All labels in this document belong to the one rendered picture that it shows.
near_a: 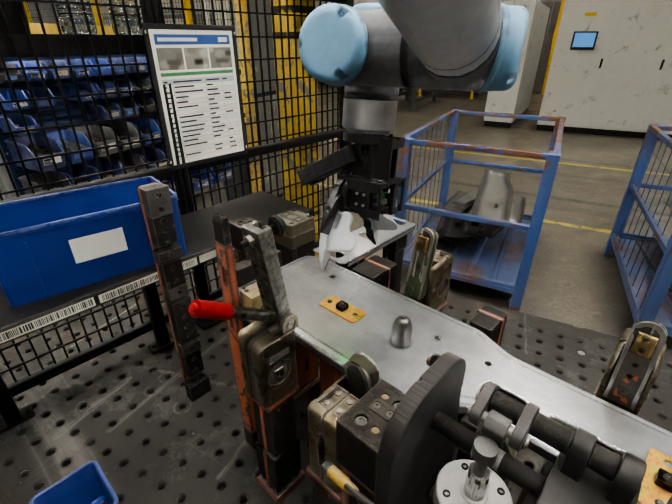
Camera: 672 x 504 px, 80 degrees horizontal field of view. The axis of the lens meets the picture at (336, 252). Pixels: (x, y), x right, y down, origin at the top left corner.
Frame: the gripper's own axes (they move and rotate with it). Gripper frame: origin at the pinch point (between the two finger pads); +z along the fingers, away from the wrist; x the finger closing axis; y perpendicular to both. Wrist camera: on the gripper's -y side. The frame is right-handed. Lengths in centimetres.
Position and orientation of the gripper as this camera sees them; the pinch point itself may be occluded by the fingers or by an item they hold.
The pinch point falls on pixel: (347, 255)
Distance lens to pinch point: 65.9
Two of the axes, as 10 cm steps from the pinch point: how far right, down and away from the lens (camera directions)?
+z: -0.5, 9.2, 3.9
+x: 6.0, -2.8, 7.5
